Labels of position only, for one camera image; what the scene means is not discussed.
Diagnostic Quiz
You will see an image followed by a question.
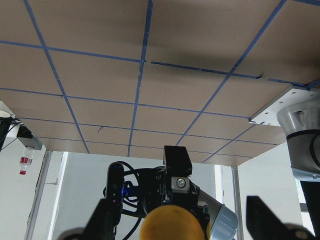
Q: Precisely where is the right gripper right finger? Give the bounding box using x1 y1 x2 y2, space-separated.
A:
245 196 316 240

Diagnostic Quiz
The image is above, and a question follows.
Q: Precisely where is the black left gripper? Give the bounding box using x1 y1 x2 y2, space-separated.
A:
139 145 238 240

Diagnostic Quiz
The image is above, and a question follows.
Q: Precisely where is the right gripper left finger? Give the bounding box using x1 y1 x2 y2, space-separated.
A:
57 198 120 240

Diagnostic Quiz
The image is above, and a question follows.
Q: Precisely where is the yellow push button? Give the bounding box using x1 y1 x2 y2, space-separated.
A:
139 204 210 240

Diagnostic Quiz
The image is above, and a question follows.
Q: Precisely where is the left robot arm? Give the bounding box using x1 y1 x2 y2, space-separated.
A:
139 102 320 240

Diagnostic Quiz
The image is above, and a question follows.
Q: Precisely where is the plastic water bottle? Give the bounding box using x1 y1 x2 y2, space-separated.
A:
19 146 34 175

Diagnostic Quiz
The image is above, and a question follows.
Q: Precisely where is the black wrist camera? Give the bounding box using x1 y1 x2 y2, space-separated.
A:
105 162 124 207

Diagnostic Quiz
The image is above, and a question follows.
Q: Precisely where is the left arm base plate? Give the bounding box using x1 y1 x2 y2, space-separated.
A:
249 86 320 127

